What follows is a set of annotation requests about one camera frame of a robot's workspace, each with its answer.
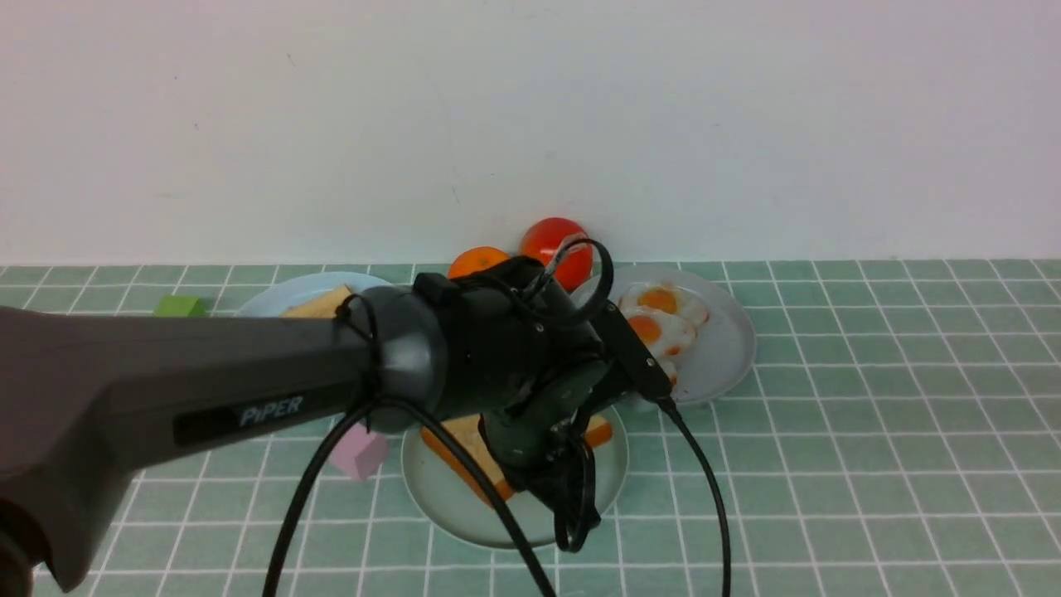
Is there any pink foam cube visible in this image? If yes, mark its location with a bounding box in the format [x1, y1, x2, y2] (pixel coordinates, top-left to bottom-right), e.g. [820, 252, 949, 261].
[328, 424, 390, 481]

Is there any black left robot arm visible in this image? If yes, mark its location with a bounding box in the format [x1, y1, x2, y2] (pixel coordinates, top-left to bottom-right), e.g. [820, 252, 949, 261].
[1, 258, 648, 596]

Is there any light blue plate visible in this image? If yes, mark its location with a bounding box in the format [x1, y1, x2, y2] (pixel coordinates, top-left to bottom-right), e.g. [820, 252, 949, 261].
[234, 271, 387, 318]

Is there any black camera cable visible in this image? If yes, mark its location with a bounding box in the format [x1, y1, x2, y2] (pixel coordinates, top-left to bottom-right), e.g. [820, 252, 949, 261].
[262, 238, 734, 597]

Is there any toast slice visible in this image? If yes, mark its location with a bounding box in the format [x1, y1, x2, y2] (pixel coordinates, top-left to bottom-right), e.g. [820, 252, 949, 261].
[419, 412, 613, 505]
[281, 284, 353, 318]

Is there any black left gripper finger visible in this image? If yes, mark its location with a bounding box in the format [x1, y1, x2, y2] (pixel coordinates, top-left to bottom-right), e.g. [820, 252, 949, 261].
[550, 447, 601, 554]

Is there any green foam cube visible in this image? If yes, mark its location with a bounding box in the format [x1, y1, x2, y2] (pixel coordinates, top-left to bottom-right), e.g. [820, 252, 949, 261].
[154, 294, 207, 318]

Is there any grey plate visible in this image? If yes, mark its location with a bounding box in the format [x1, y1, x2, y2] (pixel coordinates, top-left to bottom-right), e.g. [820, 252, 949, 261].
[609, 265, 756, 405]

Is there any red apple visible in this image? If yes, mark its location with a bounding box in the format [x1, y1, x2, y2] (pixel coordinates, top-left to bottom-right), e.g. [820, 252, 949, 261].
[518, 218, 594, 292]

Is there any pale green plate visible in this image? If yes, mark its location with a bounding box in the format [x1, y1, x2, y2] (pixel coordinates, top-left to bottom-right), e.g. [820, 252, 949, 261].
[400, 408, 630, 551]

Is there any orange fruit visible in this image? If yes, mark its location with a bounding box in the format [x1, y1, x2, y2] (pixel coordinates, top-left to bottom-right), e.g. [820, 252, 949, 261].
[447, 245, 509, 279]

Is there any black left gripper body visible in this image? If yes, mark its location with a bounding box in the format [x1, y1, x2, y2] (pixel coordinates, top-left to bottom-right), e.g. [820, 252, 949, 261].
[412, 257, 614, 498]

